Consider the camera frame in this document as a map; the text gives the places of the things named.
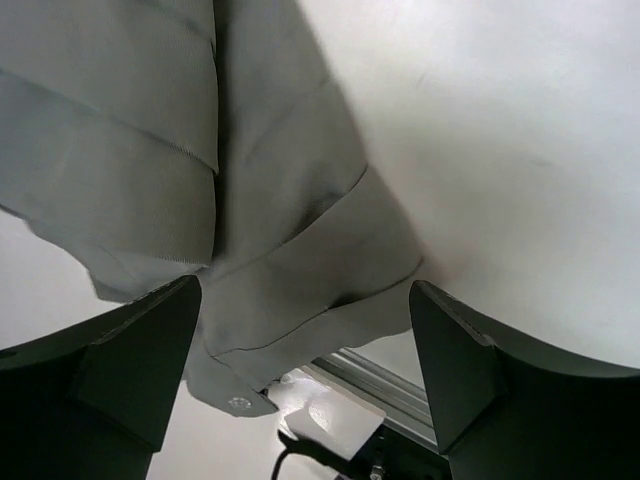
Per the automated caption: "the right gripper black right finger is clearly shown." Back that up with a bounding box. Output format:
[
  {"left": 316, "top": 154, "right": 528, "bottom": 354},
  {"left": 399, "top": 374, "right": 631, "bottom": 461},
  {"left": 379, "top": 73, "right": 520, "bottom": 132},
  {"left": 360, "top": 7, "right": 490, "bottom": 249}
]
[{"left": 409, "top": 281, "right": 639, "bottom": 480}]

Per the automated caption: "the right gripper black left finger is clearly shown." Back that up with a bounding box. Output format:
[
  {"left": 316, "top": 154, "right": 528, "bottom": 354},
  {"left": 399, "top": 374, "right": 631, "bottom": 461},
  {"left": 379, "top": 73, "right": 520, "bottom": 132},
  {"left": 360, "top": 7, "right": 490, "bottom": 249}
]
[{"left": 1, "top": 276, "right": 201, "bottom": 480}]

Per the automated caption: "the grey pleated skirt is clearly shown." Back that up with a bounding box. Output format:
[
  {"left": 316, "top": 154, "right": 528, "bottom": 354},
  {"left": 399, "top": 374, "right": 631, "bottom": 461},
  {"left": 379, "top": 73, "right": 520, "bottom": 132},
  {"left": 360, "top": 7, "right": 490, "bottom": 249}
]
[{"left": 1, "top": 1, "right": 424, "bottom": 417}]

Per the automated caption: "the aluminium table edge rail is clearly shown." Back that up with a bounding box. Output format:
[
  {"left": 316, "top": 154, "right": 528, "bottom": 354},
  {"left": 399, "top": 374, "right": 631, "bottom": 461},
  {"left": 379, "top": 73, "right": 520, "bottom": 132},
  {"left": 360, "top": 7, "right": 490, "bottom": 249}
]
[{"left": 309, "top": 351, "right": 438, "bottom": 453}]

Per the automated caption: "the black cable at base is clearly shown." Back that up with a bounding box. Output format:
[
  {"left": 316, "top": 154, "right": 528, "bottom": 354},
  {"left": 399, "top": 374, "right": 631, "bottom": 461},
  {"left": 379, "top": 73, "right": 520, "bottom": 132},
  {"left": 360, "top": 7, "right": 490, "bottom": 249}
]
[{"left": 269, "top": 428, "right": 386, "bottom": 480}]

